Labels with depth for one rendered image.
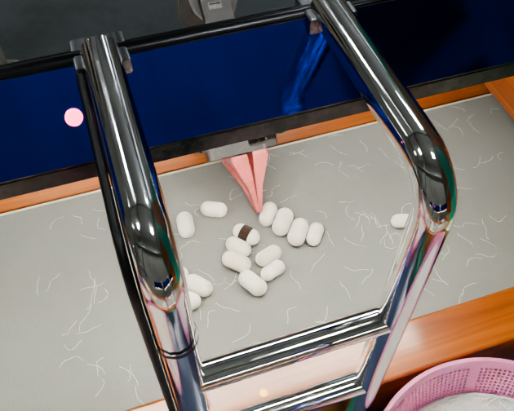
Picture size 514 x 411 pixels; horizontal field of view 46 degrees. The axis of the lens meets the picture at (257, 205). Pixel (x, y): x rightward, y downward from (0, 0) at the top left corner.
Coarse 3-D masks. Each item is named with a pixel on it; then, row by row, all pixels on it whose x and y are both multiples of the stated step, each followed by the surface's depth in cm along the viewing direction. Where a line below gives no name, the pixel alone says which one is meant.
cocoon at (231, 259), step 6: (228, 252) 70; (234, 252) 70; (222, 258) 70; (228, 258) 69; (234, 258) 69; (240, 258) 69; (246, 258) 69; (228, 264) 69; (234, 264) 69; (240, 264) 69; (246, 264) 69; (234, 270) 70; (240, 270) 69
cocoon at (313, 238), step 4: (312, 224) 72; (316, 224) 72; (320, 224) 72; (312, 228) 72; (316, 228) 72; (320, 228) 72; (308, 232) 72; (312, 232) 72; (316, 232) 72; (320, 232) 72; (308, 236) 72; (312, 236) 71; (316, 236) 71; (320, 236) 72; (308, 240) 72; (312, 240) 71; (316, 240) 71; (320, 240) 72; (312, 244) 72; (316, 244) 72
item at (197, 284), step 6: (192, 276) 68; (198, 276) 68; (192, 282) 67; (198, 282) 67; (204, 282) 67; (192, 288) 67; (198, 288) 67; (204, 288) 67; (210, 288) 67; (198, 294) 68; (204, 294) 67
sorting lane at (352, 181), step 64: (448, 128) 84; (512, 128) 84; (192, 192) 77; (320, 192) 77; (384, 192) 77; (512, 192) 77; (0, 256) 72; (64, 256) 72; (128, 256) 72; (192, 256) 72; (320, 256) 72; (384, 256) 72; (448, 256) 72; (512, 256) 72; (0, 320) 67; (64, 320) 67; (128, 320) 67; (256, 320) 67; (320, 320) 67; (0, 384) 62; (64, 384) 62; (128, 384) 62
